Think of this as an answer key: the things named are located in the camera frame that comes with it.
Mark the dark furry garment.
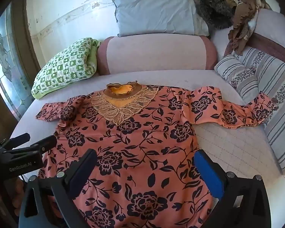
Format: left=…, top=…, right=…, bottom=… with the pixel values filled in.
left=196, top=0, right=238, bottom=33

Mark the orange black floral blouse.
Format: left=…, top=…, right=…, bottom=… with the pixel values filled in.
left=36, top=81, right=279, bottom=228

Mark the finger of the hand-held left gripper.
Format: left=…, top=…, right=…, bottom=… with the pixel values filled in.
left=3, top=133, right=31, bottom=149
left=7, top=134, right=58, bottom=158

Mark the lilac maroon bed cushion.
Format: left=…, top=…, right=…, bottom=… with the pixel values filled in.
left=211, top=9, right=285, bottom=61

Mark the grey blue pillow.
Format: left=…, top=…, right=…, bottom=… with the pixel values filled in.
left=112, top=0, right=197, bottom=38

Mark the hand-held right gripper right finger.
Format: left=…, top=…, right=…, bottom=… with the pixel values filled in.
left=194, top=149, right=272, bottom=228

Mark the brown crumpled cloth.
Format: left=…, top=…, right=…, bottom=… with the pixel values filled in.
left=224, top=0, right=273, bottom=55

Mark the pink maroon bolster cushion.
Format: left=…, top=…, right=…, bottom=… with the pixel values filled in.
left=97, top=36, right=218, bottom=75

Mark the stained glass window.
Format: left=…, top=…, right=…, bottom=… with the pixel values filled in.
left=0, top=6, right=32, bottom=120

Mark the pink quilted bed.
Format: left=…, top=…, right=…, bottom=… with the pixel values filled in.
left=9, top=70, right=283, bottom=228

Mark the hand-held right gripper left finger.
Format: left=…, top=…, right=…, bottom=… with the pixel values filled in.
left=18, top=149, right=98, bottom=228

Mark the large striped floral pillow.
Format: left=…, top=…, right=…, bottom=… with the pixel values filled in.
left=235, top=47, right=285, bottom=177

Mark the small striped floral pillow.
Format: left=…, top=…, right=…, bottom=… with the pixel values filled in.
left=214, top=54, right=260, bottom=105

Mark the green white checked pillow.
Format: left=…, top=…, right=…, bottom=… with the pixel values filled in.
left=31, top=37, right=101, bottom=100

